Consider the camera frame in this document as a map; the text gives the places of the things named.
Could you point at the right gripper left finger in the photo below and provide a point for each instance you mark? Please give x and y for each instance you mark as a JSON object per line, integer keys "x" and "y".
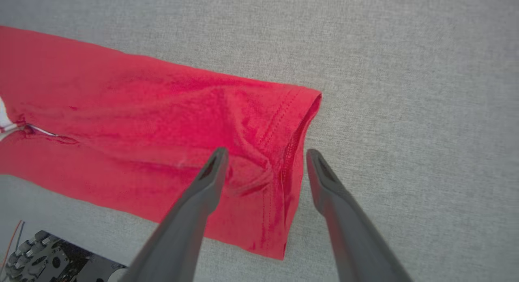
{"x": 182, "y": 233}

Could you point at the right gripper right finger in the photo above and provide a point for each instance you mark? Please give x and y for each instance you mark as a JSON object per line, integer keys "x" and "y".
{"x": 357, "y": 241}

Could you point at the red and white t-shirt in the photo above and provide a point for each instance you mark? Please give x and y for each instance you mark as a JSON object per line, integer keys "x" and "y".
{"x": 142, "y": 132}

